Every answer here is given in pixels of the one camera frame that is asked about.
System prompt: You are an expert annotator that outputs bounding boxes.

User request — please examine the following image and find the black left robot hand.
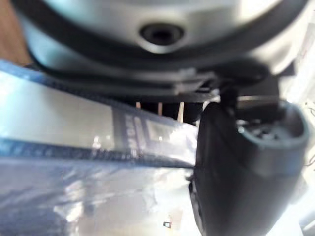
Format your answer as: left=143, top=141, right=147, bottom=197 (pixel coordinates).
left=189, top=64, right=311, bottom=236

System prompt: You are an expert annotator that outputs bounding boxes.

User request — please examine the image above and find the blue translucent zip folder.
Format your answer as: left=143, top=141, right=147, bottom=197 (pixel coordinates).
left=0, top=59, right=200, bottom=236

